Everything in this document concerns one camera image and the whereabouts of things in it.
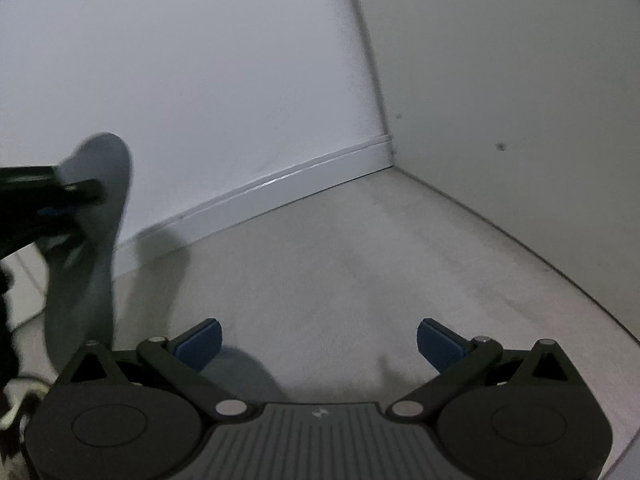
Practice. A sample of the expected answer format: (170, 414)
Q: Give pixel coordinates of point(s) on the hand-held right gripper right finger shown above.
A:
(437, 346)

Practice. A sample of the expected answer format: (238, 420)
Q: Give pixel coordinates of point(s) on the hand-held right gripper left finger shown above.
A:
(200, 344)

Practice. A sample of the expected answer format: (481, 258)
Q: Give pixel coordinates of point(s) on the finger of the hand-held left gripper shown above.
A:
(40, 182)
(45, 220)

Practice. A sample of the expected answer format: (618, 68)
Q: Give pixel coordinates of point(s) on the grey slipper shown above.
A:
(95, 240)

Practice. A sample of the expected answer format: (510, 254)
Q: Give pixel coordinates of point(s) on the white lace-up sneaker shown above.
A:
(14, 402)

